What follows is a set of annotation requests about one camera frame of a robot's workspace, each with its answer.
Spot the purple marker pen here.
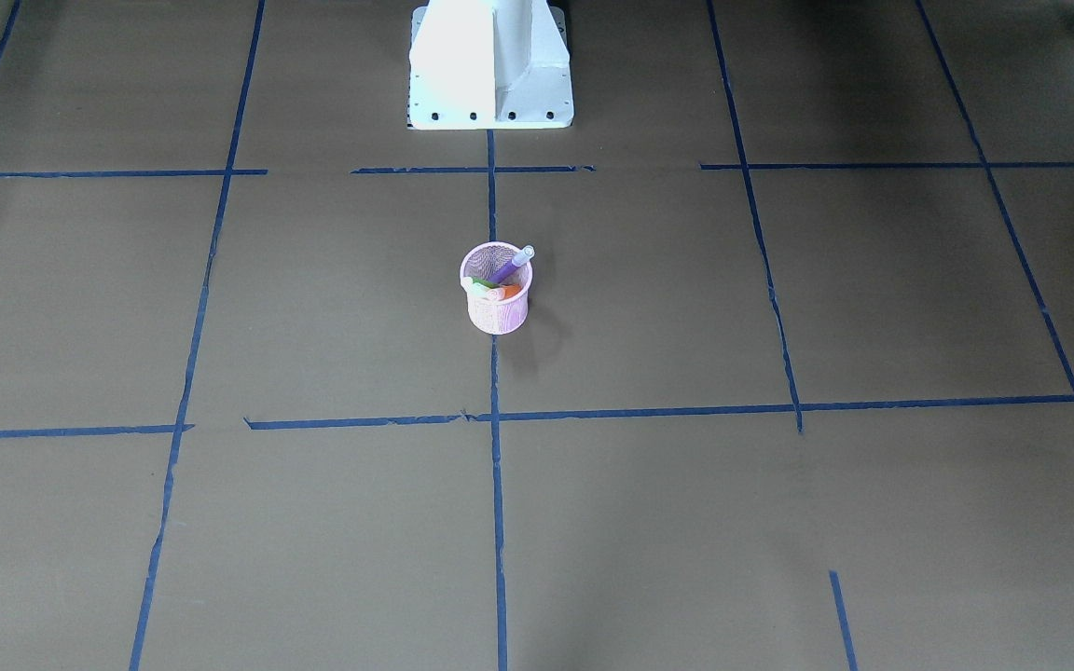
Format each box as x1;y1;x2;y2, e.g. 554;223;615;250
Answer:
489;245;534;285

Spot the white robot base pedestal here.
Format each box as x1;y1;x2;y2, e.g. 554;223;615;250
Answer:
406;1;575;131

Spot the pink mesh pen holder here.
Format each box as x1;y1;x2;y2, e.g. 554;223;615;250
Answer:
460;240;534;336

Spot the orange highlighter pen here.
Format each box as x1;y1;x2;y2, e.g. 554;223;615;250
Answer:
483;285;523;302

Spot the yellow highlighter pen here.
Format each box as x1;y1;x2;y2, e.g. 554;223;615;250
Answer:
461;277;504;301

